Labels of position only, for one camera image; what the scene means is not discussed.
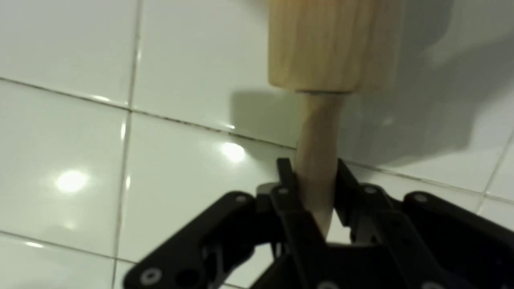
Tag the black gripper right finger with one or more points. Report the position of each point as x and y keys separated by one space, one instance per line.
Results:
x=428 y=246

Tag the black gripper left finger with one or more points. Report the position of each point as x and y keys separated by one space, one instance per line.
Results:
x=198 y=241

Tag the wooden rolling pin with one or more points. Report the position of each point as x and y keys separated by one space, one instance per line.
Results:
x=326 y=42

